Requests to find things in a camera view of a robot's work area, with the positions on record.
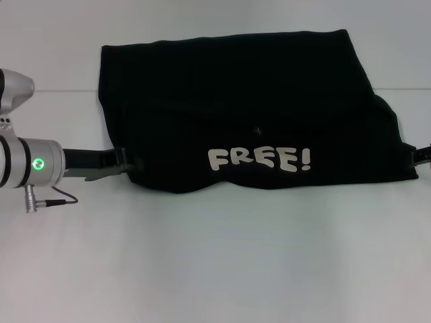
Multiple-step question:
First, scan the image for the silver perforated camera bracket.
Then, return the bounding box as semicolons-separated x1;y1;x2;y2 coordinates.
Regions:
0;116;16;139

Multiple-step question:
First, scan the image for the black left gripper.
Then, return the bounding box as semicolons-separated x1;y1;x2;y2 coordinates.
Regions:
63;147;144;182

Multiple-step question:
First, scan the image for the grey left wrist cable with plug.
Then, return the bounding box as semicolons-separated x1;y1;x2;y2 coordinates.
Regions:
26;184;79;213

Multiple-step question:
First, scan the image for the black t-shirt with FREE print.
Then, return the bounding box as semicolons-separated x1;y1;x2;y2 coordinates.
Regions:
97;29;418;194

